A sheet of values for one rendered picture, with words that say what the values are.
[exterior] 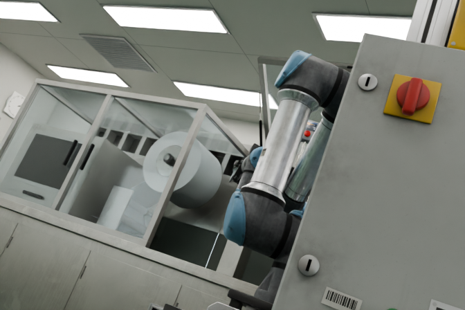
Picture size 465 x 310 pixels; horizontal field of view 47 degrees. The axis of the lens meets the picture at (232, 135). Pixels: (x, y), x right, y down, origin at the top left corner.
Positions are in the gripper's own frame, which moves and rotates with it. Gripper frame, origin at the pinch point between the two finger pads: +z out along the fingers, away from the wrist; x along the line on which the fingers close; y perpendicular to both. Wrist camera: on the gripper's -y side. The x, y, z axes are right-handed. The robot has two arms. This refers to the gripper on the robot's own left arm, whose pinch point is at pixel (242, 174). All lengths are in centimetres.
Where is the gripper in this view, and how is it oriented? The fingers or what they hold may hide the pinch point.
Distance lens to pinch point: 191.5
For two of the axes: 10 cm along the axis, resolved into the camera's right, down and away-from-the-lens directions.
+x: 8.6, 5.1, 0.4
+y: -4.7, 8.2, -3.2
